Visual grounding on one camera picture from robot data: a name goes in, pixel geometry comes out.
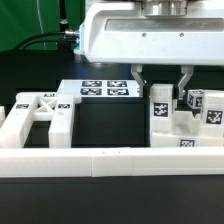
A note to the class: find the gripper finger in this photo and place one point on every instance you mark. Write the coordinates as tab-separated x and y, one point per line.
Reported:
179	89
137	73

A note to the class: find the white U-shaped obstacle fence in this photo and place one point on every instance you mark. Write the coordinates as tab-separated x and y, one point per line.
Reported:
16	161

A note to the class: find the white chair seat part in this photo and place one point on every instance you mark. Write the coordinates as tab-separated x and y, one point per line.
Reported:
188	131

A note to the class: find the white chair back frame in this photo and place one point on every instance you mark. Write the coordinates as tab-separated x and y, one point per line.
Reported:
57	108

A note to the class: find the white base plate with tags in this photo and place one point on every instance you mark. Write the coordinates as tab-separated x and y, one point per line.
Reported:
100	88

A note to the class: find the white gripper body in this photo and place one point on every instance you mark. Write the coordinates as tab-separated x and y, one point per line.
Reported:
154	32

